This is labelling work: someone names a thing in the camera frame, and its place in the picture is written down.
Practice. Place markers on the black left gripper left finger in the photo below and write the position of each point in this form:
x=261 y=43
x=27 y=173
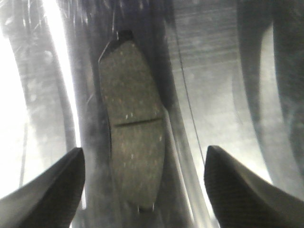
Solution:
x=51 y=199

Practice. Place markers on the dark grey brake pad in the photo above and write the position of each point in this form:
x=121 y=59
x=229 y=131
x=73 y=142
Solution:
x=136 y=120

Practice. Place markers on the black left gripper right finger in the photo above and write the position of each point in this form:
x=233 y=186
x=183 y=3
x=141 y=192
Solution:
x=241 y=199

